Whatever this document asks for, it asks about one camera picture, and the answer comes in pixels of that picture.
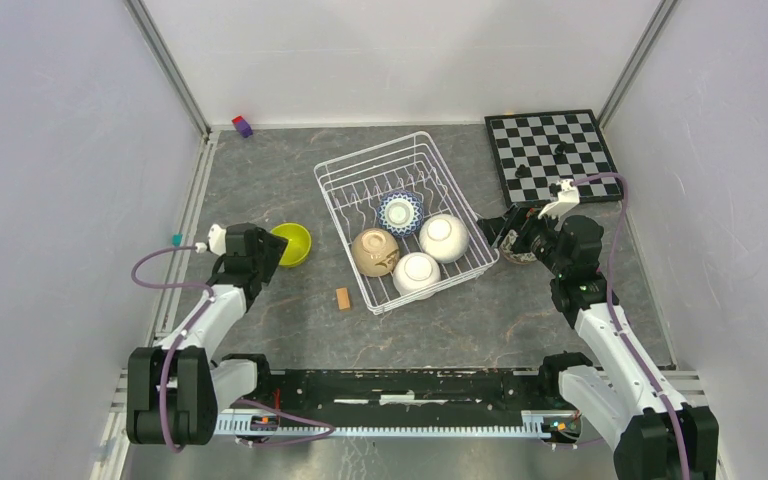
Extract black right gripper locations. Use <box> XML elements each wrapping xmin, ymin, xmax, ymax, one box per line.
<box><xmin>476</xmin><ymin>202</ymin><xmax>569</xmax><ymax>277</ymax></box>

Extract yellow bowl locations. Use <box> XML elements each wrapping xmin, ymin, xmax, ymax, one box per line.
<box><xmin>271</xmin><ymin>222</ymin><xmax>313</xmax><ymax>268</ymax></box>

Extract blue patterned bowl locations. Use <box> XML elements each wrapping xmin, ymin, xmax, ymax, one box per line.
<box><xmin>376</xmin><ymin>190</ymin><xmax>425</xmax><ymax>238</ymax></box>

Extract beige ceramic bowl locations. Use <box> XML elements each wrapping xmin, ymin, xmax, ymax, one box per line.
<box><xmin>351</xmin><ymin>228</ymin><xmax>401</xmax><ymax>277</ymax></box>

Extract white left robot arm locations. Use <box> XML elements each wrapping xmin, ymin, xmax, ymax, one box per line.
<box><xmin>126</xmin><ymin>223</ymin><xmax>288</xmax><ymax>453</ymax></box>

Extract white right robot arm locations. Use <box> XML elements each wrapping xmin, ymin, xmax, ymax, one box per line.
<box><xmin>477</xmin><ymin>206</ymin><xmax>719</xmax><ymax>479</ymax></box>

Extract white ribbed bowl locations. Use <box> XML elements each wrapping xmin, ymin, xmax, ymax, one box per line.
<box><xmin>419</xmin><ymin>214</ymin><xmax>469</xmax><ymax>264</ymax></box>

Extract black chess piece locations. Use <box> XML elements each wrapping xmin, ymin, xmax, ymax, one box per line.
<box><xmin>515</xmin><ymin>165</ymin><xmax>531</xmax><ymax>179</ymax></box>
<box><xmin>553</xmin><ymin>142</ymin><xmax>569</xmax><ymax>156</ymax></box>

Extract black white chessboard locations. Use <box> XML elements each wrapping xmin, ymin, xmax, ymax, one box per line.
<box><xmin>484</xmin><ymin>109</ymin><xmax>617</xmax><ymax>207</ymax></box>

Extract white smooth bowl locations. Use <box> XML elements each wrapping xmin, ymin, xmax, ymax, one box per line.
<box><xmin>392</xmin><ymin>252</ymin><xmax>442</xmax><ymax>296</ymax></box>

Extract small wooden block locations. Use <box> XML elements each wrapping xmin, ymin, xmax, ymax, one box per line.
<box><xmin>336</xmin><ymin>287</ymin><xmax>351</xmax><ymax>311</ymax></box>

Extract red purple toy block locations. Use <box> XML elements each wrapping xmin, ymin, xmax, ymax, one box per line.
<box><xmin>232</xmin><ymin>115</ymin><xmax>253</xmax><ymax>138</ymax></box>

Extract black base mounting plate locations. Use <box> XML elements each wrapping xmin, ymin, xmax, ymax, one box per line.
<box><xmin>246</xmin><ymin>368</ymin><xmax>574</xmax><ymax>428</ymax></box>

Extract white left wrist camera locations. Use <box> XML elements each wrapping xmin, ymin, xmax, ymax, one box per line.
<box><xmin>195</xmin><ymin>224</ymin><xmax>227</xmax><ymax>256</ymax></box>

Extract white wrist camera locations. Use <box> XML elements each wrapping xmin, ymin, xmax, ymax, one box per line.
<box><xmin>195</xmin><ymin>224</ymin><xmax>227</xmax><ymax>256</ymax></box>
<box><xmin>538</xmin><ymin>179</ymin><xmax>580</xmax><ymax>219</ymax></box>

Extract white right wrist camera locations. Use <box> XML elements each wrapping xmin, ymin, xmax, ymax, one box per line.
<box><xmin>538</xmin><ymin>179</ymin><xmax>580</xmax><ymax>219</ymax></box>

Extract white wire dish rack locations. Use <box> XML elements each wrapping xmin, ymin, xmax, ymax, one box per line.
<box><xmin>314</xmin><ymin>131</ymin><xmax>499</xmax><ymax>315</ymax></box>

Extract aluminium frame rail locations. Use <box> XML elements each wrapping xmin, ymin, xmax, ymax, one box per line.
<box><xmin>89</xmin><ymin>131</ymin><xmax>220</xmax><ymax>480</ymax></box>

